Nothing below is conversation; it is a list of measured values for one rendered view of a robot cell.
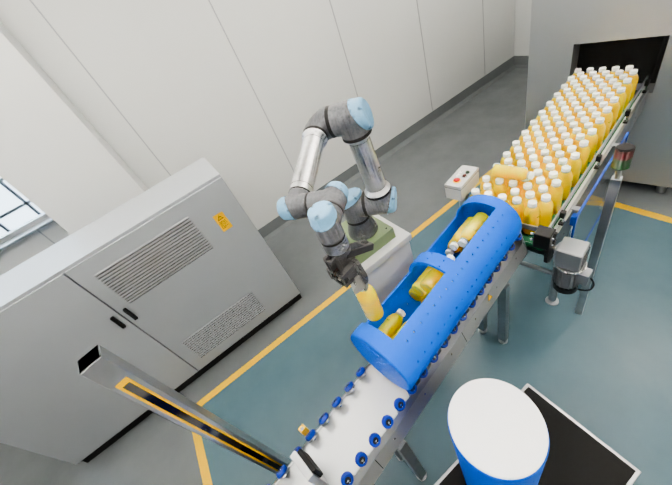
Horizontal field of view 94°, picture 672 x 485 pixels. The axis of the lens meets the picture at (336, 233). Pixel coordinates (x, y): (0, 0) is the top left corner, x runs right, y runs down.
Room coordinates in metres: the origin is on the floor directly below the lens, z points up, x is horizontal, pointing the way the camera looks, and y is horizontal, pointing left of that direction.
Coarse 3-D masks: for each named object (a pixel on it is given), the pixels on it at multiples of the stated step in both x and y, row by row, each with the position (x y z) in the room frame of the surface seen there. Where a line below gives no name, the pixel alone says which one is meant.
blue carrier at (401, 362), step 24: (456, 216) 1.11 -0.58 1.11; (504, 216) 0.90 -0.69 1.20; (480, 240) 0.83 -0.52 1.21; (504, 240) 0.83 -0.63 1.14; (432, 264) 0.80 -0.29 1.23; (456, 264) 0.76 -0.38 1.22; (480, 264) 0.75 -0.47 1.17; (408, 288) 0.88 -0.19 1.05; (456, 288) 0.69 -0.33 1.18; (480, 288) 0.71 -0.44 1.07; (384, 312) 0.81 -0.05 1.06; (408, 312) 0.81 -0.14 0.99; (432, 312) 0.63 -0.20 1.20; (456, 312) 0.63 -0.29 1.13; (360, 336) 0.65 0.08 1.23; (384, 336) 0.60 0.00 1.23; (408, 336) 0.58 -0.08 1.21; (432, 336) 0.57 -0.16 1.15; (384, 360) 0.55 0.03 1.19; (408, 360) 0.52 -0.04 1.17; (408, 384) 0.48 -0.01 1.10
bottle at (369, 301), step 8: (368, 288) 0.69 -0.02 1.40; (360, 296) 0.68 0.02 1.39; (368, 296) 0.67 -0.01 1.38; (376, 296) 0.68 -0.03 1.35; (360, 304) 0.69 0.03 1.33; (368, 304) 0.67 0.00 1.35; (376, 304) 0.67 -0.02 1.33; (368, 312) 0.67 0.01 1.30; (376, 312) 0.67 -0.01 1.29; (376, 320) 0.67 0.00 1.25
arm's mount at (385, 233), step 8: (344, 224) 1.31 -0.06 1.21; (384, 224) 1.17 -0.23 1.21; (376, 232) 1.14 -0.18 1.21; (384, 232) 1.11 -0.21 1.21; (392, 232) 1.11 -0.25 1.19; (352, 240) 1.16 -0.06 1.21; (368, 240) 1.11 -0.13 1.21; (376, 240) 1.09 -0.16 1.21; (384, 240) 1.10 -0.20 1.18; (376, 248) 1.08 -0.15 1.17; (360, 256) 1.05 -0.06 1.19; (368, 256) 1.06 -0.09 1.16
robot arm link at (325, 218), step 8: (312, 208) 0.70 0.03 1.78; (320, 208) 0.68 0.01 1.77; (328, 208) 0.67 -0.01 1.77; (336, 208) 0.70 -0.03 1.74; (312, 216) 0.67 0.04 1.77; (320, 216) 0.66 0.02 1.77; (328, 216) 0.65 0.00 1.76; (336, 216) 0.67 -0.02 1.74; (312, 224) 0.67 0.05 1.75; (320, 224) 0.65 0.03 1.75; (328, 224) 0.65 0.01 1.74; (336, 224) 0.66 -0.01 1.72; (320, 232) 0.66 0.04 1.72; (328, 232) 0.65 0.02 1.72; (336, 232) 0.65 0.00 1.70; (344, 232) 0.68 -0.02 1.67; (320, 240) 0.67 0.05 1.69; (328, 240) 0.65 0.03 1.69; (336, 240) 0.65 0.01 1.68
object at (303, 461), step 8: (296, 456) 0.43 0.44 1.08; (304, 456) 0.42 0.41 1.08; (296, 464) 0.41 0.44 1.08; (304, 464) 0.40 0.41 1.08; (312, 464) 0.39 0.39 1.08; (304, 472) 0.38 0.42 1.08; (312, 472) 0.37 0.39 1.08; (320, 472) 0.37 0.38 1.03; (312, 480) 0.36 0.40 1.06; (320, 480) 0.36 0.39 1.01
